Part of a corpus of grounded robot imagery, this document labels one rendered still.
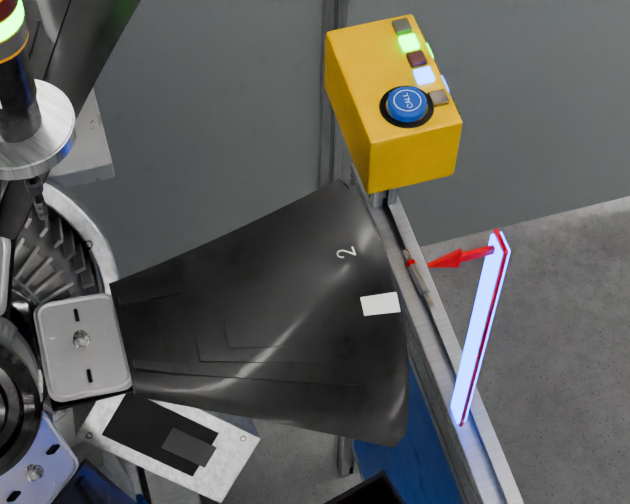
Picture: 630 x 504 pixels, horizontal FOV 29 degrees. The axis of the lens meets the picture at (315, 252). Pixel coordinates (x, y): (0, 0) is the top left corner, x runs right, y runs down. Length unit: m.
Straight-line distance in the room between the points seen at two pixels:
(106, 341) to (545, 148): 1.41
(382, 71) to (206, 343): 0.43
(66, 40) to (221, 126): 1.06
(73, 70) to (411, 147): 0.47
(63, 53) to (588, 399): 1.61
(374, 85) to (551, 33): 0.78
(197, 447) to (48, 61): 0.40
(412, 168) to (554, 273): 1.20
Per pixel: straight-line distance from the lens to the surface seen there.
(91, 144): 1.50
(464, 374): 1.20
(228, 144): 1.95
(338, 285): 0.99
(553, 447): 2.26
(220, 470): 1.12
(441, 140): 1.25
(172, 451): 1.10
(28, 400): 0.91
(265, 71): 1.84
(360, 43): 1.30
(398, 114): 1.22
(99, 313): 0.98
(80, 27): 0.86
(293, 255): 1.00
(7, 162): 0.72
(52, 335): 0.97
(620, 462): 2.27
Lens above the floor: 2.02
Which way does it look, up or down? 57 degrees down
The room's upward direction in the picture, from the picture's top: 1 degrees clockwise
